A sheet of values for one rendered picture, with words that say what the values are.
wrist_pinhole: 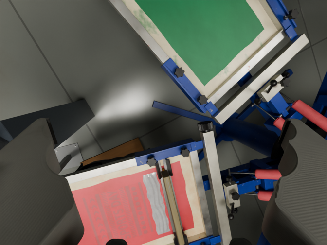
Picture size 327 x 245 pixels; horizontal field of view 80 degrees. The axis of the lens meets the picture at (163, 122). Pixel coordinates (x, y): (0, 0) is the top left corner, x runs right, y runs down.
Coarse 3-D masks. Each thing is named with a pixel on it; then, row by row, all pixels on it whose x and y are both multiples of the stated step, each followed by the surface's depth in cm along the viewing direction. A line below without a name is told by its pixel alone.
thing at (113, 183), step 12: (180, 168) 102; (108, 180) 97; (120, 180) 98; (132, 180) 99; (180, 180) 104; (72, 192) 95; (84, 192) 96; (96, 192) 97; (144, 192) 101; (180, 192) 105; (84, 216) 98
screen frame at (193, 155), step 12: (192, 156) 98; (96, 168) 92; (108, 168) 92; (120, 168) 93; (192, 168) 101; (72, 180) 91; (204, 192) 103; (204, 204) 104; (204, 216) 106; (204, 228) 109; (192, 240) 108
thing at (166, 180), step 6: (162, 174) 94; (168, 180) 91; (168, 186) 91; (168, 192) 92; (168, 198) 93; (174, 198) 94; (174, 204) 94; (174, 210) 94; (174, 216) 95; (174, 222) 96; (180, 228) 96; (180, 234) 97; (180, 240) 98
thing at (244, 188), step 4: (248, 176) 105; (240, 180) 103; (244, 180) 102; (248, 180) 101; (252, 180) 101; (240, 184) 100; (244, 184) 100; (248, 184) 101; (252, 184) 101; (240, 188) 100; (244, 188) 101; (248, 188) 101; (252, 188) 101; (224, 192) 99; (240, 192) 101; (244, 192) 101; (224, 196) 100
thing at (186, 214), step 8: (184, 200) 106; (184, 208) 107; (168, 216) 106; (184, 216) 108; (192, 216) 109; (152, 224) 105; (168, 224) 107; (184, 224) 109; (192, 224) 109; (88, 232) 100; (152, 232) 106; (168, 232) 108; (80, 240) 100; (88, 240) 101; (128, 240) 105; (136, 240) 105; (144, 240) 106; (152, 240) 107
